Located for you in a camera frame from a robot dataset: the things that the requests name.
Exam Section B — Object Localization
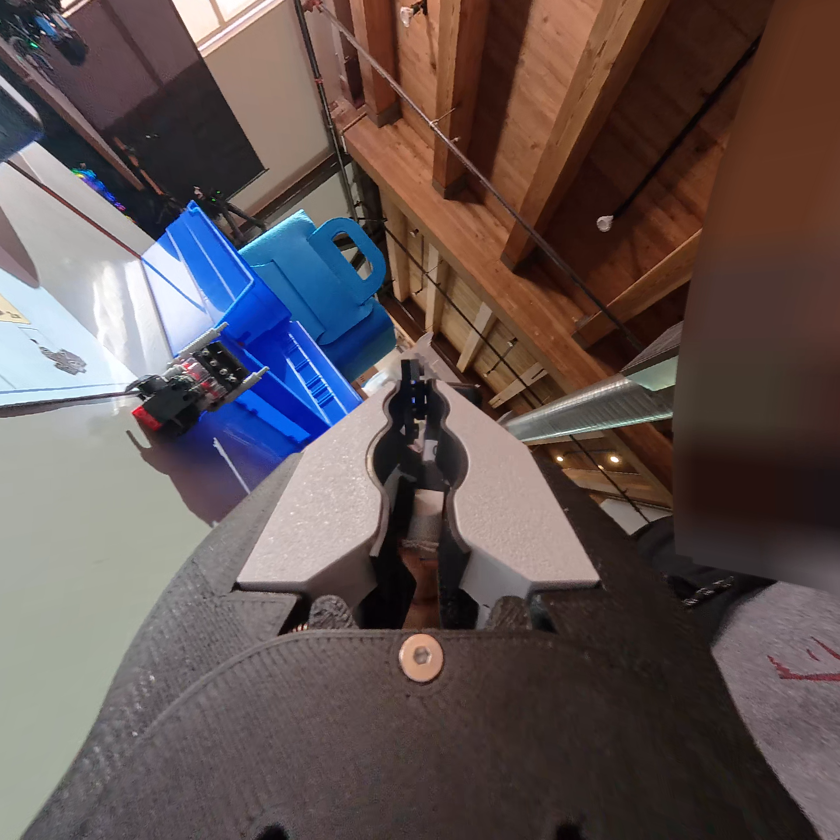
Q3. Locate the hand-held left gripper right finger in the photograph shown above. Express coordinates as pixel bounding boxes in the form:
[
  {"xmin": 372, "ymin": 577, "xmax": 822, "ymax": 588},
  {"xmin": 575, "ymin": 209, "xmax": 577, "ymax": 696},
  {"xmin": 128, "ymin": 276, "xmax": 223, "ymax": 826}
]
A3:
[{"xmin": 428, "ymin": 381, "xmax": 601, "ymax": 630}]

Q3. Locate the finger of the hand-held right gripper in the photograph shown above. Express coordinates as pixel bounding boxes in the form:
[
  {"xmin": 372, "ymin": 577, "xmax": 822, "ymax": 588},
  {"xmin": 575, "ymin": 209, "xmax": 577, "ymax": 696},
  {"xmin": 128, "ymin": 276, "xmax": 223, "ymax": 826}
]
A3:
[{"xmin": 392, "ymin": 469, "xmax": 454, "ymax": 549}]

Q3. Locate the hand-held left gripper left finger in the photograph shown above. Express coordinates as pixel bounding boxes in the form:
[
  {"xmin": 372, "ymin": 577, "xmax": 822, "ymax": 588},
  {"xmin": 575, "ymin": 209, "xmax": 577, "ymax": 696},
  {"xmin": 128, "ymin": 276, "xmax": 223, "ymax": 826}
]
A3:
[{"xmin": 235, "ymin": 384, "xmax": 404, "ymax": 614}]

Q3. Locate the black studded brick plate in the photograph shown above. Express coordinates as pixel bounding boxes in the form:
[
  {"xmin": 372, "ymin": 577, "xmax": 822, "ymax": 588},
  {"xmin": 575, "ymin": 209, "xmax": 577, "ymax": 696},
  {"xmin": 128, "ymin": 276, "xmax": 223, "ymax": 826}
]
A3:
[{"xmin": 399, "ymin": 358, "xmax": 435, "ymax": 450}]

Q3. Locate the toy brick truck model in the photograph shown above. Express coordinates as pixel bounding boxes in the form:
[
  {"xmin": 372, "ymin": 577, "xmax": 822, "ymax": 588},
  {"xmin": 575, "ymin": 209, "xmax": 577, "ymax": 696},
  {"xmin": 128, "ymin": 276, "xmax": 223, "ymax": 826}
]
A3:
[{"xmin": 126, "ymin": 320, "xmax": 271, "ymax": 439}]

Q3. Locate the wooden desk with black panel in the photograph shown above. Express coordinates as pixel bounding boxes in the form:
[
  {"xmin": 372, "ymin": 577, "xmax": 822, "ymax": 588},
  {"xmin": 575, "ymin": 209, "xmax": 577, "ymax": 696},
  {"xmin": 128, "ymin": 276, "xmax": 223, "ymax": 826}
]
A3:
[{"xmin": 0, "ymin": 39, "xmax": 145, "ymax": 191}]

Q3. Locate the clear plastic box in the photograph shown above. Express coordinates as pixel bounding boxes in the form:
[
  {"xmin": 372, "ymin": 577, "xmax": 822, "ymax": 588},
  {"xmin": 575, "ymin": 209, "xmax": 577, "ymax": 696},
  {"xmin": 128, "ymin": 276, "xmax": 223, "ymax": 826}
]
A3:
[{"xmin": 357, "ymin": 331, "xmax": 476, "ymax": 401}]

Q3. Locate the black jacket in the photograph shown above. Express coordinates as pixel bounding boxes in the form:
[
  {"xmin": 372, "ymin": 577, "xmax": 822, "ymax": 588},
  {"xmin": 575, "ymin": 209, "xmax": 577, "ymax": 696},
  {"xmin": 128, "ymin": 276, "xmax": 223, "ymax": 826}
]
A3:
[{"xmin": 633, "ymin": 517, "xmax": 775, "ymax": 608}]

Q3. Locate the blue felt bag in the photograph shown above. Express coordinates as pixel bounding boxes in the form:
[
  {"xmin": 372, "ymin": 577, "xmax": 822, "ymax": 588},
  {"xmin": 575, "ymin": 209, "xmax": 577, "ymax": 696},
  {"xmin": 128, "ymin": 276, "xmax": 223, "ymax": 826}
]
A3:
[{"xmin": 238, "ymin": 209, "xmax": 399, "ymax": 383}]

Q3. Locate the light blue instruction booklet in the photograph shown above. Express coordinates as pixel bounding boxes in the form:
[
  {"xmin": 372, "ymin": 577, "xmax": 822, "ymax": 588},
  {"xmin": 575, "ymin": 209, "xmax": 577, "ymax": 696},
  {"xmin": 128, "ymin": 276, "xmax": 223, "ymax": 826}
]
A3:
[{"xmin": 0, "ymin": 266, "xmax": 140, "ymax": 409}]

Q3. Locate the grey hoodie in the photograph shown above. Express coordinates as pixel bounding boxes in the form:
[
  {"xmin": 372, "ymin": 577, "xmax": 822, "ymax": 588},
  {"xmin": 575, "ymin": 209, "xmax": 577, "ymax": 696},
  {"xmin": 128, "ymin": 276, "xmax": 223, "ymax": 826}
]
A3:
[{"xmin": 712, "ymin": 581, "xmax": 840, "ymax": 840}]

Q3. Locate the black tripod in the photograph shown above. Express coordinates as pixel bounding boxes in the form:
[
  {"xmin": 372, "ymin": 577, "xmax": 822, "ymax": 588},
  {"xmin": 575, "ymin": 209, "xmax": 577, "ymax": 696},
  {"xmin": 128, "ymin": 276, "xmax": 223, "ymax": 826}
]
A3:
[{"xmin": 187, "ymin": 185, "xmax": 269, "ymax": 240}]

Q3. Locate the computer case with coloured fans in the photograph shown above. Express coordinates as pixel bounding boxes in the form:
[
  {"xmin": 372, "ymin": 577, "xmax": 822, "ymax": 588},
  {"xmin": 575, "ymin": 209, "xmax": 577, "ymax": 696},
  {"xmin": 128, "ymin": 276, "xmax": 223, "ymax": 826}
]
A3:
[{"xmin": 69, "ymin": 167, "xmax": 127, "ymax": 212}]

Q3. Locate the dark window shade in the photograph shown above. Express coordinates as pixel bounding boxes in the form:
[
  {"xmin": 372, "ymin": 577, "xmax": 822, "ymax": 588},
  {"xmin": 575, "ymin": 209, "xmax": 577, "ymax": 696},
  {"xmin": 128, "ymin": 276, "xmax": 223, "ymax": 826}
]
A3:
[{"xmin": 62, "ymin": 0, "xmax": 270, "ymax": 198}]

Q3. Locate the dark grey cube device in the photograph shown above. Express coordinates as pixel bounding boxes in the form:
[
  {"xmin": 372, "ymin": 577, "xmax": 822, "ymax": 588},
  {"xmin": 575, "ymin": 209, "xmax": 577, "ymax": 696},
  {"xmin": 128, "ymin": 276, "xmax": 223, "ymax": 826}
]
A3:
[{"xmin": 0, "ymin": 75, "xmax": 45, "ymax": 164}]

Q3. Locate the bright window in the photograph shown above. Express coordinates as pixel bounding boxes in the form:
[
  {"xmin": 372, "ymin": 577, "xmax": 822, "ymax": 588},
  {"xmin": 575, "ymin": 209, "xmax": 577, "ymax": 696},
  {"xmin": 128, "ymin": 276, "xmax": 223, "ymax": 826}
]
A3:
[{"xmin": 171, "ymin": 0, "xmax": 293, "ymax": 50}]

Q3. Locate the silver ventilation duct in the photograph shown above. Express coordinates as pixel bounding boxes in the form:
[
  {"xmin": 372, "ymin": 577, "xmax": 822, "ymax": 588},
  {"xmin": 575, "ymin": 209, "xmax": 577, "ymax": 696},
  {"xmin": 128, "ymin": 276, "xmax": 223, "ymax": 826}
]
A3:
[{"xmin": 504, "ymin": 373, "xmax": 678, "ymax": 446}]

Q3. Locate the black white drawstring cord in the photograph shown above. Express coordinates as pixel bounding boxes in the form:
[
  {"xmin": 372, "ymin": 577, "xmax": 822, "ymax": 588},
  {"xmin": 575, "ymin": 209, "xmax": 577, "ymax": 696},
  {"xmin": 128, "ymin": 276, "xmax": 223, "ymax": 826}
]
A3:
[{"xmin": 681, "ymin": 575, "xmax": 736, "ymax": 608}]

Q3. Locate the black camera rig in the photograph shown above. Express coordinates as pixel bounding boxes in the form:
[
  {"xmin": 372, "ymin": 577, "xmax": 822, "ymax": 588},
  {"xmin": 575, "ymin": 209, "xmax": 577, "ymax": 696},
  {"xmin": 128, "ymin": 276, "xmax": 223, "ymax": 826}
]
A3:
[{"xmin": 0, "ymin": 0, "xmax": 91, "ymax": 67}]

